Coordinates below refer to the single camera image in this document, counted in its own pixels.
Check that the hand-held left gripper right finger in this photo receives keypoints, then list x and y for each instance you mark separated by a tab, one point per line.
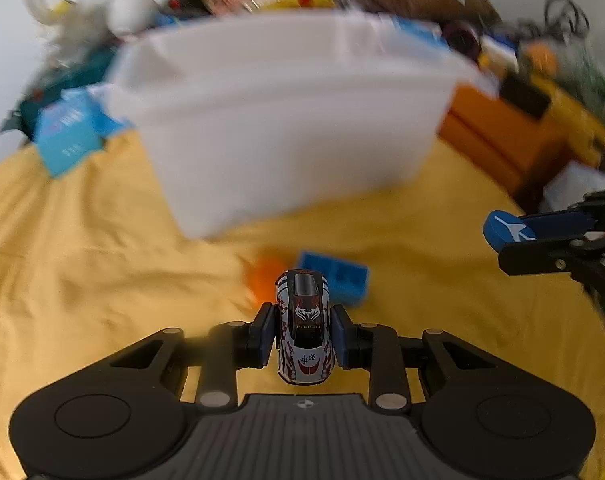
341	336

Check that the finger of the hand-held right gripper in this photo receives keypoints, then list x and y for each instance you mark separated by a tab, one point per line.
532	227
542	257

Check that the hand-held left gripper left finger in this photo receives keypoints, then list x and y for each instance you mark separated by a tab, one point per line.
265	335

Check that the white red toy car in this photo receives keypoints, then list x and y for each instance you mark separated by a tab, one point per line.
305	325

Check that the white plastic bin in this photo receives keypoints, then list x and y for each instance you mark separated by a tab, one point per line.
292	125

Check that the orange toy brick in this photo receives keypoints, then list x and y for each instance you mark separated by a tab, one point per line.
265	280

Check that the blue toy brick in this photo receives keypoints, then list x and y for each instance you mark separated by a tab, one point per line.
340	280

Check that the orange box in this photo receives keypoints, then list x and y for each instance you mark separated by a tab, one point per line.
497	135

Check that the black flat object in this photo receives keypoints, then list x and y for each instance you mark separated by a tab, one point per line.
525	95

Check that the yellow cloth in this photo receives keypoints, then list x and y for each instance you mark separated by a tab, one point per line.
82	270

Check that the light blue packet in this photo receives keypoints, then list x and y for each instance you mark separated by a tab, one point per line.
417	32

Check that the light blue box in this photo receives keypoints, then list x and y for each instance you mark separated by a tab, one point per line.
70	130

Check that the teal bag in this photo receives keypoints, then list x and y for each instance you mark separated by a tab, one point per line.
57	80

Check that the white round object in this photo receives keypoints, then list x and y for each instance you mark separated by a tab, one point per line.
132	12

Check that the white fluffy object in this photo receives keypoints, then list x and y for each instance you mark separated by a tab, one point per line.
62	15

